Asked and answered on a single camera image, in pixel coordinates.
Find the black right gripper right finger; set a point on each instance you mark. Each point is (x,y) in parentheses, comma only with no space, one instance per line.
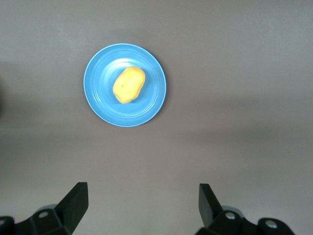
(210,210)

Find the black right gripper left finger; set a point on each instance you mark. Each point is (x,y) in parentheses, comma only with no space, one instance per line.
(71,208)

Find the yellow potato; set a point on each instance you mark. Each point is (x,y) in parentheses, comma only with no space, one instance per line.
(128,84)

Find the blue round plate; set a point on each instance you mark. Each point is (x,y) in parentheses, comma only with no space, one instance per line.
(97,98)

